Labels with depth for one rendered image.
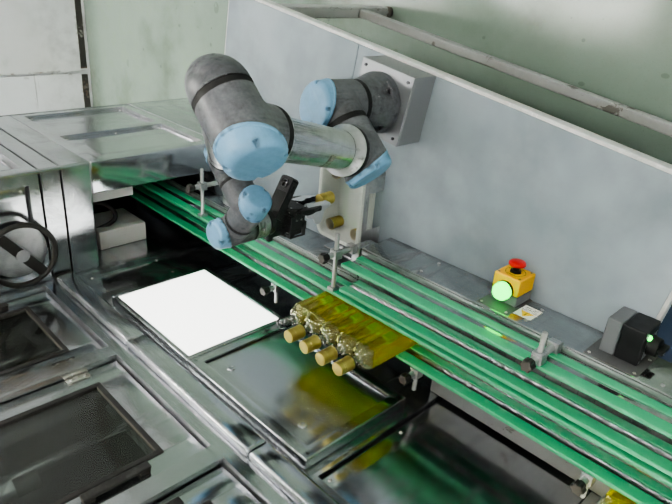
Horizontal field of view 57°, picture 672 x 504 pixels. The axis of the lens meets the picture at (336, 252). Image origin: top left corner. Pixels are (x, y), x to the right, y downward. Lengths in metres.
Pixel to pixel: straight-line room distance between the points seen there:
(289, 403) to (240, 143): 0.75
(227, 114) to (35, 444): 0.90
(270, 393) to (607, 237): 0.86
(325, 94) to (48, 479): 1.01
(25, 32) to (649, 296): 4.32
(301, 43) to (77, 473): 1.29
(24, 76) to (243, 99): 3.97
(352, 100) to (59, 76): 3.78
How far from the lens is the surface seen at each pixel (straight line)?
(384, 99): 1.52
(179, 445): 1.51
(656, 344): 1.40
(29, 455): 1.57
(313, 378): 1.63
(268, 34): 2.05
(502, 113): 1.50
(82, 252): 2.21
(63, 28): 5.01
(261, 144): 1.01
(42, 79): 4.99
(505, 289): 1.46
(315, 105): 1.43
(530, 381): 1.43
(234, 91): 1.05
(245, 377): 1.63
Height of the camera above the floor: 2.02
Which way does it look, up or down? 41 degrees down
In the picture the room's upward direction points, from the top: 109 degrees counter-clockwise
